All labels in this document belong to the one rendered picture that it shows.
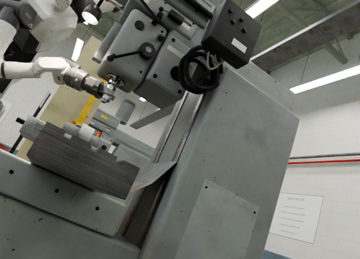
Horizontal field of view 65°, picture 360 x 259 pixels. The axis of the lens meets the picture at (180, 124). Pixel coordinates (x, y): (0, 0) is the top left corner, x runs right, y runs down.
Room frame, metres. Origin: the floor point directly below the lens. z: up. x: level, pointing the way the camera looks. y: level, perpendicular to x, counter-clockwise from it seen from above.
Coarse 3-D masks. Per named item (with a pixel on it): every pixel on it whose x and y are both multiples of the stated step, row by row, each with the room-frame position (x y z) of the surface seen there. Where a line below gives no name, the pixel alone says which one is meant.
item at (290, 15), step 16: (240, 0) 5.29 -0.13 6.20; (256, 0) 5.10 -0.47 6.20; (288, 0) 4.73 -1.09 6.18; (304, 0) 4.59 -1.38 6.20; (320, 0) 4.42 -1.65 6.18; (336, 0) 4.28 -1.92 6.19; (352, 0) 4.15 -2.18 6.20; (112, 16) 7.99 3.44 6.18; (272, 16) 5.32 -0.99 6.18; (288, 16) 4.39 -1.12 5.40; (304, 16) 4.97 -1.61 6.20; (320, 16) 4.80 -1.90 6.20; (96, 32) 8.12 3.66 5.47; (272, 32) 5.82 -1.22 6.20; (288, 32) 5.59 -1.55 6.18; (352, 32) 4.85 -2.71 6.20; (256, 48) 6.61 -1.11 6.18; (320, 48) 5.67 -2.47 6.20
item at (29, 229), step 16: (0, 208) 0.99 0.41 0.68; (16, 208) 1.00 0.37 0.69; (32, 208) 1.02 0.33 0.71; (0, 224) 1.00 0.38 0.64; (16, 224) 1.01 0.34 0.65; (32, 224) 1.02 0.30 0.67; (48, 224) 1.04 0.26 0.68; (64, 224) 1.06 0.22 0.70; (0, 240) 1.00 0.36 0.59; (16, 240) 1.02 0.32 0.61; (32, 240) 1.03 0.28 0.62; (48, 240) 1.05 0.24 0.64; (64, 240) 1.06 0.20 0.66; (80, 240) 1.08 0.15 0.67; (96, 240) 1.10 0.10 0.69; (112, 240) 1.12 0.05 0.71; (128, 240) 1.27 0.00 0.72; (0, 256) 1.01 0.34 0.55; (16, 256) 1.03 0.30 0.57; (32, 256) 1.04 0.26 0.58; (48, 256) 1.06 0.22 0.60; (64, 256) 1.07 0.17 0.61; (80, 256) 1.09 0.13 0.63; (96, 256) 1.11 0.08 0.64; (112, 256) 1.12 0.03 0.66; (128, 256) 1.14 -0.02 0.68
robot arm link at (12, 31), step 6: (0, 24) 1.10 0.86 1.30; (6, 24) 1.11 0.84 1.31; (0, 30) 1.10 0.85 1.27; (6, 30) 1.11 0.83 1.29; (12, 30) 1.13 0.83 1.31; (0, 36) 1.11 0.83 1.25; (6, 36) 1.12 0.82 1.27; (12, 36) 1.15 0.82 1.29; (0, 42) 1.11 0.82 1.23; (6, 42) 1.13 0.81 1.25; (0, 48) 1.12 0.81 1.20; (6, 48) 1.16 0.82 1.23; (0, 54) 1.13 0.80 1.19
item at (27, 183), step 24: (0, 168) 0.96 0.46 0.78; (24, 168) 0.98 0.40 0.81; (0, 192) 0.98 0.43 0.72; (24, 192) 0.99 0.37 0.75; (48, 192) 1.01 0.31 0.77; (72, 192) 1.04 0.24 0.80; (96, 192) 1.07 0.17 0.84; (72, 216) 1.05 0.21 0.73; (96, 216) 1.07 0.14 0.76; (120, 216) 1.10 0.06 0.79
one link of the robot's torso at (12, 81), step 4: (4, 60) 1.48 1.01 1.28; (32, 60) 1.57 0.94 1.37; (0, 80) 1.53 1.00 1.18; (4, 80) 1.54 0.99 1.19; (8, 80) 1.55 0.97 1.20; (12, 80) 1.52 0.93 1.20; (16, 80) 1.53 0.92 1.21; (0, 84) 1.54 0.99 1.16; (4, 84) 1.55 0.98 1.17; (8, 84) 1.56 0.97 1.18; (12, 84) 1.52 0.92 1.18; (0, 88) 1.55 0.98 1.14; (4, 88) 1.56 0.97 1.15; (8, 88) 1.52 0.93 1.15; (0, 92) 1.56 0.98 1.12; (4, 92) 1.52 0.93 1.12; (0, 96) 1.52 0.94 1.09; (0, 100) 1.56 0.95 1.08; (0, 104) 1.54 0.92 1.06; (0, 108) 1.54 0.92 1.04
